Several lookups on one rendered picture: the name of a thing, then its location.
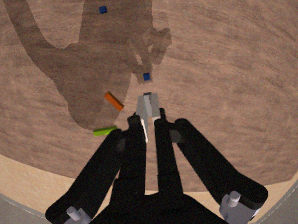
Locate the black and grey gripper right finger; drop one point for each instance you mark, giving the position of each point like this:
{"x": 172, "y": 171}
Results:
{"x": 240, "y": 198}

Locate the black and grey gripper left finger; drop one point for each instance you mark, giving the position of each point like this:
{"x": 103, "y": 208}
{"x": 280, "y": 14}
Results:
{"x": 82, "y": 201}

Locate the orange rod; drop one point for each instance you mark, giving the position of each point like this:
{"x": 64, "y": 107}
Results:
{"x": 117, "y": 104}

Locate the grey rod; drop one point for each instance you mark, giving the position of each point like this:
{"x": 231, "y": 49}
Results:
{"x": 147, "y": 98}

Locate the lime green rod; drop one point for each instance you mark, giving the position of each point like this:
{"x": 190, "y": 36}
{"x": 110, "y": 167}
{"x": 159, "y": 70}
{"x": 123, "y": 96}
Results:
{"x": 103, "y": 131}

